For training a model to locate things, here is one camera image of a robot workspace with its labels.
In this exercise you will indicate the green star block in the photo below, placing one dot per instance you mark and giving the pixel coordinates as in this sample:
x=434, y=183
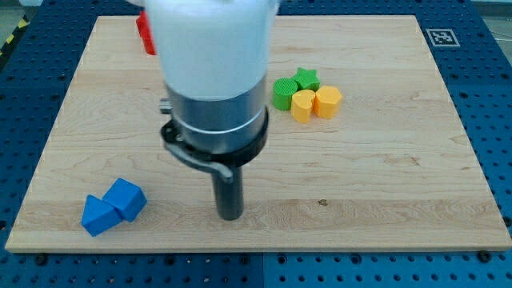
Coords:
x=306, y=79

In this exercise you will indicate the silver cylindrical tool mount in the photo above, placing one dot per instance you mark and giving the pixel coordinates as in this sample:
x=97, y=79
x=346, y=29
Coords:
x=216, y=136

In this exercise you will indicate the wooden board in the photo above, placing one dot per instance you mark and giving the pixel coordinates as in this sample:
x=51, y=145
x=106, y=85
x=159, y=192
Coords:
x=392, y=171

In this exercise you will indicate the yellow heart block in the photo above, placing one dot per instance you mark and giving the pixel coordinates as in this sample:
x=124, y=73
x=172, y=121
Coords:
x=302, y=105

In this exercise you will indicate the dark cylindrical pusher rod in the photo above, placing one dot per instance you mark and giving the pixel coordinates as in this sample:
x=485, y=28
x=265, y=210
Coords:
x=229, y=195

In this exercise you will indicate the fiducial marker tag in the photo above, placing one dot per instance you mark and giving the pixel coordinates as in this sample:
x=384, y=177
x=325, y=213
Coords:
x=442, y=38

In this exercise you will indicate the blue cube block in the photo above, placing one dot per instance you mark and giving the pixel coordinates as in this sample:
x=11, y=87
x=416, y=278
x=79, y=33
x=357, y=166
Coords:
x=127, y=198

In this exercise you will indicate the green cylinder block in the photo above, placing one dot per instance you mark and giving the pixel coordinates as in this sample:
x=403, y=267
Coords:
x=283, y=90

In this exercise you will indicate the red block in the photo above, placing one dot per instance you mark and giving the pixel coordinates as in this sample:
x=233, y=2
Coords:
x=143, y=26

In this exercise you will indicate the blue triangle block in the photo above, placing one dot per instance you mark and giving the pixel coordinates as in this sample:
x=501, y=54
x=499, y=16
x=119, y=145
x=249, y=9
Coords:
x=98, y=216

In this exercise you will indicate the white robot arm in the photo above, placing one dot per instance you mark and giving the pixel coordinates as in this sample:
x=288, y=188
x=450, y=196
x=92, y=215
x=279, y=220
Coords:
x=214, y=56

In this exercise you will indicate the yellow hexagon block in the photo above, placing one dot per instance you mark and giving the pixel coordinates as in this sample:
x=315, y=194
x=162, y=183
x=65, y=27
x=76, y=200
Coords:
x=327, y=101

